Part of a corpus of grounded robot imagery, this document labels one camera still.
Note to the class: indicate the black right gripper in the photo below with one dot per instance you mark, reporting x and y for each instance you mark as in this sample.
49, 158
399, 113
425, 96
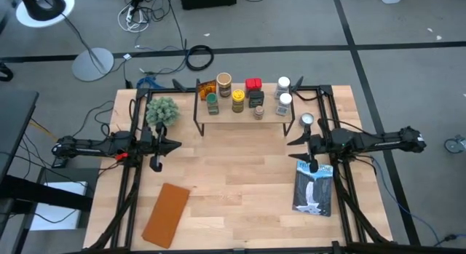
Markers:
320, 145

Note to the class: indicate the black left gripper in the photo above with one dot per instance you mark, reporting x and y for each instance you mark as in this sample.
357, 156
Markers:
154, 145

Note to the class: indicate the white lid spice jar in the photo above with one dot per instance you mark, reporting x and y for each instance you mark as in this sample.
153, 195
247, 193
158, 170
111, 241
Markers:
285, 99
283, 83

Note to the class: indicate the small cork lid saffron jar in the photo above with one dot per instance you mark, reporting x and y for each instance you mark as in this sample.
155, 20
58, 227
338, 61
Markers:
258, 111

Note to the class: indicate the green lid glass herb jar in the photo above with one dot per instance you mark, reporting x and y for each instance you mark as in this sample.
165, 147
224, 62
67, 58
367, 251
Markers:
212, 99

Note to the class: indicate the small dark spice jar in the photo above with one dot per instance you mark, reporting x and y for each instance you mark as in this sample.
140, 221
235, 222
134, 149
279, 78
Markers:
256, 98

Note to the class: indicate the taco seasoning mix pouch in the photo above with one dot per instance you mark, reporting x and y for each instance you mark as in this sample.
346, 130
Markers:
207, 88

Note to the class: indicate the red lid smoked paprika tin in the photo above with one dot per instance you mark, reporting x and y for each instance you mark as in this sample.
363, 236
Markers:
253, 83

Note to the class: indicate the black can yellow lid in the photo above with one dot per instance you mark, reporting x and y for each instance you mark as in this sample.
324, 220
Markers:
238, 97

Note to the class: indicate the brown lid dark label can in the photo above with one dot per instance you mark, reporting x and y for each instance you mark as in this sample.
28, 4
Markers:
224, 81

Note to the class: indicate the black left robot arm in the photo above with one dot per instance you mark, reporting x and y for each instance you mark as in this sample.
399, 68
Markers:
91, 148

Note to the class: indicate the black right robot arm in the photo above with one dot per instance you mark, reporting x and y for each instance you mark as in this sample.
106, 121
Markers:
382, 139

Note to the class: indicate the silver round candle tin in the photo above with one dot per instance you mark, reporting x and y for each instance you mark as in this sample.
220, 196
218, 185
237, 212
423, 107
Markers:
307, 118

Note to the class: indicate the green spiky plant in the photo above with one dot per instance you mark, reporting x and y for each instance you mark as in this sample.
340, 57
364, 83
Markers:
162, 111

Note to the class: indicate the Yellowstone waterfall book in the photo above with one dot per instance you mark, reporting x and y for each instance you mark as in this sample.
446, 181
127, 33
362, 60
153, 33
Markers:
313, 192

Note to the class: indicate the red clip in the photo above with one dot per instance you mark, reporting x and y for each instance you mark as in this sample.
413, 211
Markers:
123, 155

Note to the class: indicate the floor lamp with round base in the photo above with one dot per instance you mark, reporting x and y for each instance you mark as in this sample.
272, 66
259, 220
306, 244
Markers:
92, 64

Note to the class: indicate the white box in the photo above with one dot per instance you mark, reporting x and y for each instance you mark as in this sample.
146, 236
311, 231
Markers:
54, 214

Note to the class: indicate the grey caster wheel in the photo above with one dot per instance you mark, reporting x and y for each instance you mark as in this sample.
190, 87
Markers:
455, 145

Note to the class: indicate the black desk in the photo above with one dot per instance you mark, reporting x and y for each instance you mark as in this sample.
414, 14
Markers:
14, 123

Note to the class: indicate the black metal table frame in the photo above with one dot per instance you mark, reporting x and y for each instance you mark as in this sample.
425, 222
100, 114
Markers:
164, 90

